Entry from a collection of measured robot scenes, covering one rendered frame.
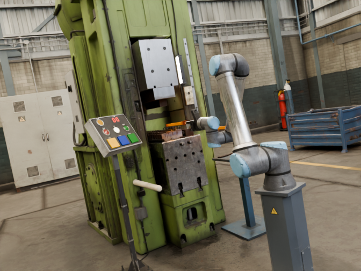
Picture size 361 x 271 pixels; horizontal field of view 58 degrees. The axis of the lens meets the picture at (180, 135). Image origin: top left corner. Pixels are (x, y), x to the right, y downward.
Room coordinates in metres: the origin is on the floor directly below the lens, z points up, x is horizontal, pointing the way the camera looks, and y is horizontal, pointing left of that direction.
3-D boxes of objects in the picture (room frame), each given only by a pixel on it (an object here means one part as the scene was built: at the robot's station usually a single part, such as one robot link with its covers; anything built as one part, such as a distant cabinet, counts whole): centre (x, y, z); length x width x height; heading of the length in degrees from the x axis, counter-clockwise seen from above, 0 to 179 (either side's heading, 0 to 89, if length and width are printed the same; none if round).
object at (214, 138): (2.29, -0.23, 0.91); 0.12 x 0.09 x 0.12; 107
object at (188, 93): (3.02, -0.14, 1.27); 0.09 x 0.02 x 0.17; 120
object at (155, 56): (2.95, 0.14, 1.56); 0.42 x 0.39 x 0.40; 30
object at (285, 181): (1.90, -0.53, 0.65); 0.19 x 0.19 x 0.10
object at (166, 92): (2.93, 0.17, 1.32); 0.42 x 0.20 x 0.10; 30
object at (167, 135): (2.93, 0.17, 0.96); 0.42 x 0.20 x 0.09; 30
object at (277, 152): (1.90, -0.52, 0.79); 0.17 x 0.15 x 0.18; 107
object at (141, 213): (2.67, 0.44, 0.36); 0.09 x 0.07 x 0.12; 120
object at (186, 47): (3.25, -0.08, 1.15); 0.44 x 0.26 x 2.30; 30
